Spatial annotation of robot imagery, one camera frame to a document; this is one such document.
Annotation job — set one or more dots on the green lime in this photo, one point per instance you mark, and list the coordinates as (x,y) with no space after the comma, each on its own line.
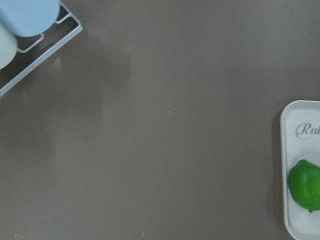
(304,185)

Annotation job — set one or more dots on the white cup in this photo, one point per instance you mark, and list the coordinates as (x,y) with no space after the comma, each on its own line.
(8,46)

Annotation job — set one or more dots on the blue cup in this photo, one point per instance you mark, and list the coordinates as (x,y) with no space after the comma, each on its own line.
(27,18)

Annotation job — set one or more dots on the cream serving tray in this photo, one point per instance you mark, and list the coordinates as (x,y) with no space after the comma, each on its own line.
(300,140)

